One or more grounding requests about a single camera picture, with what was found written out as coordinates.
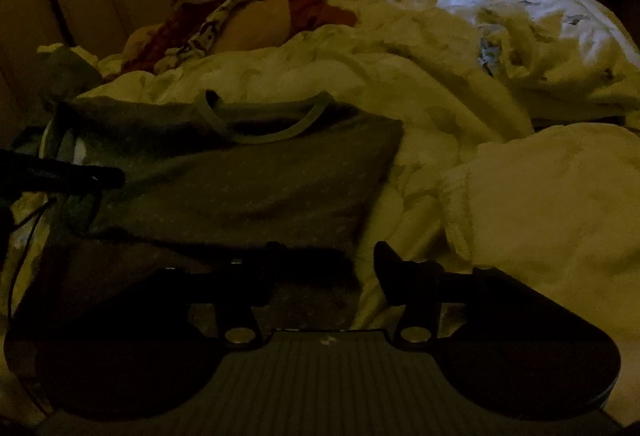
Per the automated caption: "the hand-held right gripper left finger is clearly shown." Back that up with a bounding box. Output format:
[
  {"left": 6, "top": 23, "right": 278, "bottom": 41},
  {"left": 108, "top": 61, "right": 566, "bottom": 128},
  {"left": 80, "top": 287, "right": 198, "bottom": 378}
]
[{"left": 164, "top": 242, "right": 284, "bottom": 351}]

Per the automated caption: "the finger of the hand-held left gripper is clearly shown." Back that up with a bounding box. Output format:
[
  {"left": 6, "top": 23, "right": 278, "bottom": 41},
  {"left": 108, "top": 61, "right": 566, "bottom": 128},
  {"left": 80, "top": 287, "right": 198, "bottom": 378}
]
[{"left": 0, "top": 150, "right": 127, "bottom": 197}]

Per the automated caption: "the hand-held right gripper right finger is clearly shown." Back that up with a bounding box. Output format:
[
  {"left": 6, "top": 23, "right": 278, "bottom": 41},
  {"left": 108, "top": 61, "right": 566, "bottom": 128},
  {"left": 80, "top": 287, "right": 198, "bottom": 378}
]
[{"left": 372, "top": 241, "right": 532, "bottom": 349}]

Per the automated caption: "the grey dotted shirt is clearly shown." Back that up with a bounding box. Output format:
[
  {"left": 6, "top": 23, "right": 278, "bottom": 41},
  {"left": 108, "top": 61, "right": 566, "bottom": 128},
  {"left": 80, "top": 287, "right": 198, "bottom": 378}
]
[{"left": 40, "top": 90, "right": 405, "bottom": 317}]

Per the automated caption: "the patterned clothes pile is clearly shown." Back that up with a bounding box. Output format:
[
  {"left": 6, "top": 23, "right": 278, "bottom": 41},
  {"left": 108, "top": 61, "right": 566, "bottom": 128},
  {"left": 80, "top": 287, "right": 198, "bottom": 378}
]
[{"left": 120, "top": 0, "right": 358, "bottom": 74}]

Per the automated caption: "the teal cloth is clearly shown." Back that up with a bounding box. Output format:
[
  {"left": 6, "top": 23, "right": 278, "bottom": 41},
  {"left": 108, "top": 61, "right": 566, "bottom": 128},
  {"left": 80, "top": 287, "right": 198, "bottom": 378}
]
[{"left": 37, "top": 46, "right": 106, "bottom": 111}]

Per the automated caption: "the small white cloth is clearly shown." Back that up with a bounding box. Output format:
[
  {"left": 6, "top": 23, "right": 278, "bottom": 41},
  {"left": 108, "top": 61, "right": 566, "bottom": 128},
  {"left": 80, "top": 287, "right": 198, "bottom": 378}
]
[{"left": 37, "top": 43, "right": 103, "bottom": 66}]

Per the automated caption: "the white fleece blanket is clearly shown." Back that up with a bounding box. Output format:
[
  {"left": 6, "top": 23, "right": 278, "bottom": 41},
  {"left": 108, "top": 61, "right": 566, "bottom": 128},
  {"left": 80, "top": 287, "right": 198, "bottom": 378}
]
[{"left": 440, "top": 123, "right": 640, "bottom": 344}]

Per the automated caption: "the white leaf print duvet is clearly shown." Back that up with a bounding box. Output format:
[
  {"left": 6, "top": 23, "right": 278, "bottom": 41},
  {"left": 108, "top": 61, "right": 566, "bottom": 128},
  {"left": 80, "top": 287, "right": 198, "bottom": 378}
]
[{"left": 0, "top": 0, "right": 640, "bottom": 332}]

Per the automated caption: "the orange plush cushion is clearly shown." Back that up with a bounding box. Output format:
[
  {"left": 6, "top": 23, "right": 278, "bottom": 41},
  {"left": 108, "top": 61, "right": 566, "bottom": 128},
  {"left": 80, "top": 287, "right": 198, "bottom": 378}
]
[{"left": 122, "top": 0, "right": 293, "bottom": 61}]

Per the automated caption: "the black cable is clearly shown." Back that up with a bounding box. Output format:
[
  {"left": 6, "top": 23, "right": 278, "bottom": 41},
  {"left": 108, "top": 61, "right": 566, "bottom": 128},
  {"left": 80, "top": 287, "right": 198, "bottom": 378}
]
[{"left": 7, "top": 198, "right": 58, "bottom": 321}]

